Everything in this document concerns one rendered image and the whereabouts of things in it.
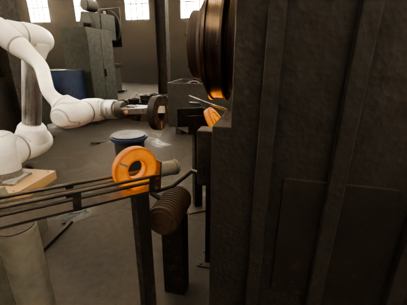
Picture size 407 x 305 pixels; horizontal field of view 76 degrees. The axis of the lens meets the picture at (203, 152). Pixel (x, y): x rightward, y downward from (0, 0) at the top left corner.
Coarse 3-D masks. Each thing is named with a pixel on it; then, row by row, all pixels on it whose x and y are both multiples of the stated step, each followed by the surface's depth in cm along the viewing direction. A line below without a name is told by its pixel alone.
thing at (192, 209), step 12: (192, 108) 191; (204, 108) 191; (180, 120) 190; (192, 120) 166; (204, 120) 169; (192, 132) 168; (192, 144) 186; (192, 156) 189; (192, 168) 192; (192, 204) 201; (204, 204) 201
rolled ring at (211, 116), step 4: (208, 108) 131; (212, 108) 136; (204, 112) 131; (208, 112) 128; (212, 112) 132; (216, 112) 139; (208, 116) 127; (212, 116) 128; (216, 116) 139; (208, 120) 127; (212, 120) 126; (216, 120) 140; (208, 124) 127; (212, 124) 126
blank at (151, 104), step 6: (156, 96) 115; (150, 102) 112; (156, 102) 113; (162, 102) 119; (150, 108) 111; (156, 108) 114; (150, 114) 111; (156, 114) 114; (162, 114) 122; (150, 120) 113; (156, 120) 114; (162, 120) 120; (150, 126) 115; (156, 126) 115; (162, 126) 120
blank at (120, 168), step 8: (120, 152) 85; (128, 152) 84; (136, 152) 86; (144, 152) 88; (120, 160) 83; (128, 160) 85; (136, 160) 87; (144, 160) 89; (152, 160) 91; (112, 168) 85; (120, 168) 84; (128, 168) 86; (144, 168) 91; (152, 168) 92; (120, 176) 85; (128, 176) 87; (136, 176) 91; (128, 184) 87
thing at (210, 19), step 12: (204, 0) 94; (216, 0) 94; (204, 12) 93; (216, 12) 93; (204, 24) 93; (216, 24) 93; (204, 36) 94; (216, 36) 93; (204, 48) 96; (216, 48) 95; (204, 60) 98; (216, 60) 97; (204, 72) 100; (216, 72) 100; (204, 84) 104; (216, 84) 104; (216, 96) 115
